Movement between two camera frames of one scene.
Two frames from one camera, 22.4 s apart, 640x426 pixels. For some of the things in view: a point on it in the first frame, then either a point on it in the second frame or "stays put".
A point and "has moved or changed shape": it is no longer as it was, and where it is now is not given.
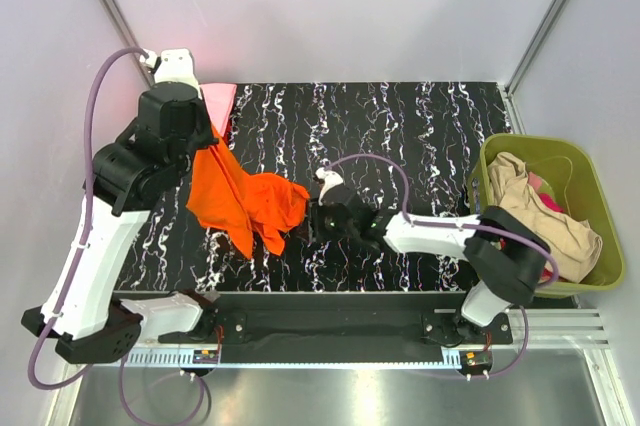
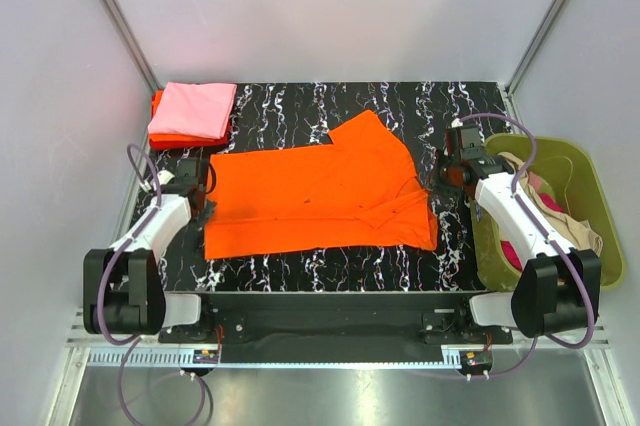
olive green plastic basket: [572, 176] stays put
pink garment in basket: [534, 180] stays put
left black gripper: [208, 135] to [203, 218]
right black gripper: [316, 223] to [435, 183]
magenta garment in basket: [554, 206] stays put
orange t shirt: [257, 207] has moved or changed shape
